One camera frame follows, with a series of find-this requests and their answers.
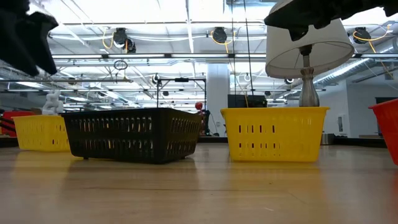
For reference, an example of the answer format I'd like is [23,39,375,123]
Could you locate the black metal frame stand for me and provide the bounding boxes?
[156,77,208,110]

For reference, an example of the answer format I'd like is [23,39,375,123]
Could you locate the white square pillar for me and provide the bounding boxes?
[206,63,231,138]

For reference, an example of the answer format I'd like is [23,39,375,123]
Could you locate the black aluminium table frame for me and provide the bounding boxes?
[0,136,398,149]

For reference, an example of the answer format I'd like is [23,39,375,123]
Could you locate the person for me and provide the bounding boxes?
[200,109,213,136]

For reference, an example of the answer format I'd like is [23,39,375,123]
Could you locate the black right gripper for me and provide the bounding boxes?
[264,0,398,42]

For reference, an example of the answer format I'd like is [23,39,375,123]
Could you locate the silver lamp base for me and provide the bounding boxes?
[298,45,336,146]

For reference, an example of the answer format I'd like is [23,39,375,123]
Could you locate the black monitor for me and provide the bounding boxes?
[227,94,268,109]

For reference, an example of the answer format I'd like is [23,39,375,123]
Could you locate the black ceiling cable reel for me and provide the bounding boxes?
[211,27,228,44]
[112,27,137,54]
[354,27,373,44]

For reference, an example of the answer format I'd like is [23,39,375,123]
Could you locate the red storage bins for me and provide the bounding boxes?
[0,111,35,138]

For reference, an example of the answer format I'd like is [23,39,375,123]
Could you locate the yellow plastic basket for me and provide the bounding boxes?
[220,106,330,163]
[12,114,72,152]

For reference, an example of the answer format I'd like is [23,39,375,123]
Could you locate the black hanging cable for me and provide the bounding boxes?
[243,0,254,96]
[230,0,236,96]

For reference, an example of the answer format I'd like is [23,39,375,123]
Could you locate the white lamp shade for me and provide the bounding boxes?
[266,0,355,79]

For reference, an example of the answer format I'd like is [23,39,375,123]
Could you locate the white lumpy figure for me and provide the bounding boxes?
[42,90,65,116]

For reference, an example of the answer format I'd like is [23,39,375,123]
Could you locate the black plastic basket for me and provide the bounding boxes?
[61,107,205,165]

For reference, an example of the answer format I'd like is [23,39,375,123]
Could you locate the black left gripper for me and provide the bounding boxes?
[0,0,59,77]

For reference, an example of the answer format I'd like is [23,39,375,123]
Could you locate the red plastic basket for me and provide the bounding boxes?
[368,98,398,166]

